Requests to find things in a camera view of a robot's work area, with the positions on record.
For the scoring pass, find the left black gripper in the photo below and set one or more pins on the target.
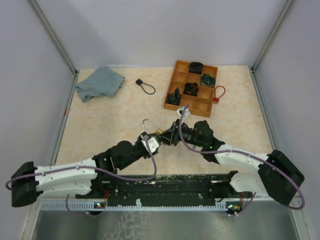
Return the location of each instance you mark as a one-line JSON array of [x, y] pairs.
[[140, 137]]

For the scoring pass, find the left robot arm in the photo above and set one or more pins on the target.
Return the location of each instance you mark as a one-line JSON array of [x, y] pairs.
[[30, 181]]

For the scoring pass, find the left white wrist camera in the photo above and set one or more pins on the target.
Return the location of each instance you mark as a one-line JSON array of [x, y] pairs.
[[152, 143]]

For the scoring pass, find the brass padlock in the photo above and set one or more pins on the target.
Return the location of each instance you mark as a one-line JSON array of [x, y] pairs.
[[150, 127]]

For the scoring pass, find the wooden compartment tray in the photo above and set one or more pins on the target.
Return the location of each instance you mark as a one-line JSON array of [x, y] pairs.
[[193, 84]]

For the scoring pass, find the white toothed cable duct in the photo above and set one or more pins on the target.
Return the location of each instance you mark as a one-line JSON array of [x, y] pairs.
[[137, 205]]

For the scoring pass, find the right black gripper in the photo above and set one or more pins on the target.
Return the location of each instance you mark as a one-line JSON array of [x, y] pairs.
[[172, 136]]

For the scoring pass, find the blue folded cloth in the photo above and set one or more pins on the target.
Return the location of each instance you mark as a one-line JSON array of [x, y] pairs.
[[103, 82]]

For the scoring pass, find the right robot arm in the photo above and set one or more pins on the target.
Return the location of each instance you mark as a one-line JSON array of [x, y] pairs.
[[271, 174]]

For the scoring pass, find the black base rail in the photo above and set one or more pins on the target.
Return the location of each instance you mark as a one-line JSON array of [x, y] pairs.
[[216, 186]]

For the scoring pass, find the red cable lock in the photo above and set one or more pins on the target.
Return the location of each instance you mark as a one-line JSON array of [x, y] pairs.
[[219, 92]]

